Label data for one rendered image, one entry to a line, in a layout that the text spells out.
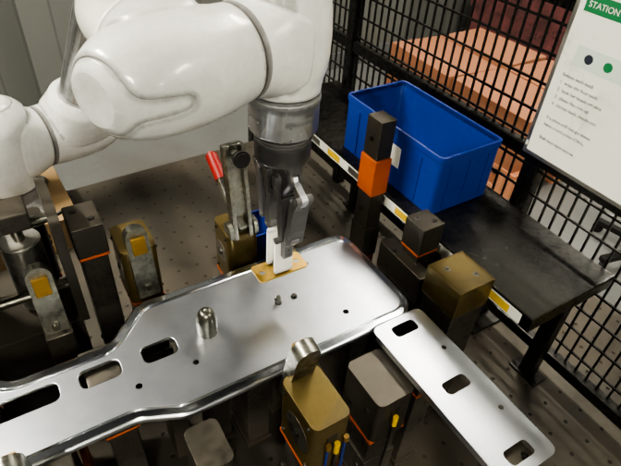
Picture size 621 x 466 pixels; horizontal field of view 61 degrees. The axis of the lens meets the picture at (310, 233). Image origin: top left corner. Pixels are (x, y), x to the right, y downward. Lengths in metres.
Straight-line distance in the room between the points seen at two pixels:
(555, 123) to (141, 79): 0.78
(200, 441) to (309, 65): 0.49
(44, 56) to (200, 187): 1.80
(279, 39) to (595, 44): 0.59
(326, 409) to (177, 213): 0.98
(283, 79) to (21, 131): 0.93
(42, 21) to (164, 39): 2.77
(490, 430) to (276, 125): 0.50
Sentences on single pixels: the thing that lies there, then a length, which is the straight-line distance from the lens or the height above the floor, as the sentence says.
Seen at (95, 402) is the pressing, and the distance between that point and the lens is 0.81.
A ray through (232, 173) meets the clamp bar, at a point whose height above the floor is 1.17.
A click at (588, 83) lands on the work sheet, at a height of 1.31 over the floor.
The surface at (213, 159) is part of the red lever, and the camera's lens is 0.97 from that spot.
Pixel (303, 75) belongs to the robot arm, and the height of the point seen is 1.42.
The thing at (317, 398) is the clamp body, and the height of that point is 1.04.
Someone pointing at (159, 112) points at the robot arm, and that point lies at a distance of 0.48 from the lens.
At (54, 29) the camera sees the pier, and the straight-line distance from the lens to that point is 3.27.
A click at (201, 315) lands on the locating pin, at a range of 0.82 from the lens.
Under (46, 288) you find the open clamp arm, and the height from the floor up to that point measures 1.07.
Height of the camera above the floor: 1.65
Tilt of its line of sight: 40 degrees down
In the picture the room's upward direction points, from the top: 4 degrees clockwise
